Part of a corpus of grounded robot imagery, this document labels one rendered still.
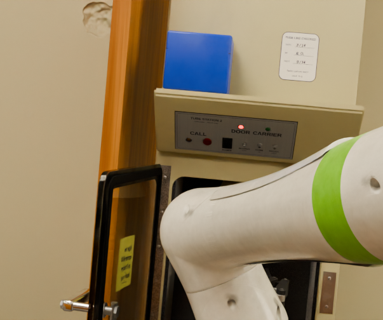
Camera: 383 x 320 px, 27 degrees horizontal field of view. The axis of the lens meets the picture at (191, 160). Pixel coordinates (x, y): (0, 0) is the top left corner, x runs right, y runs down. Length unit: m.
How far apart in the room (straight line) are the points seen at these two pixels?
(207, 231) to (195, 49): 0.42
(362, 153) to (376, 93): 1.13
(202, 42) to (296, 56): 0.18
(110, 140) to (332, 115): 0.35
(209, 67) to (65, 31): 0.65
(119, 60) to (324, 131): 0.34
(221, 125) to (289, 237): 0.53
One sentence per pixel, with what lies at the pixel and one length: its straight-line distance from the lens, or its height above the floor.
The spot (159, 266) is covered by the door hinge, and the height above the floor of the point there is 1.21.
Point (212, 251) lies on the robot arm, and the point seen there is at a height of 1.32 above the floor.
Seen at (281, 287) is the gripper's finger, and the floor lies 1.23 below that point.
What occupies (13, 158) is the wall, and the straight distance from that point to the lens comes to 1.84.
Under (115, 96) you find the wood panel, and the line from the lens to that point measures 1.26.
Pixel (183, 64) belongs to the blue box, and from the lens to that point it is 1.23.
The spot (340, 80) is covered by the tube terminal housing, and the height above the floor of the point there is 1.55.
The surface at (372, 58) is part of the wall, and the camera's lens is 1.78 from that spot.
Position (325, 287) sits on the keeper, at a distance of 1.36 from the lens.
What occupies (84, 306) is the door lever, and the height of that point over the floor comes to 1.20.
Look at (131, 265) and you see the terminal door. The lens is 1.21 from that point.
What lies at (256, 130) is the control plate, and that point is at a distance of 1.25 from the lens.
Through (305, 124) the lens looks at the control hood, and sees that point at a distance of 1.24.
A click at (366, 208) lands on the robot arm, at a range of 0.64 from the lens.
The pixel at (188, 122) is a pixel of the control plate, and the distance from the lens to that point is 1.26.
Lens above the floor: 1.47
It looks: 3 degrees down
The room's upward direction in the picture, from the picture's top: 5 degrees clockwise
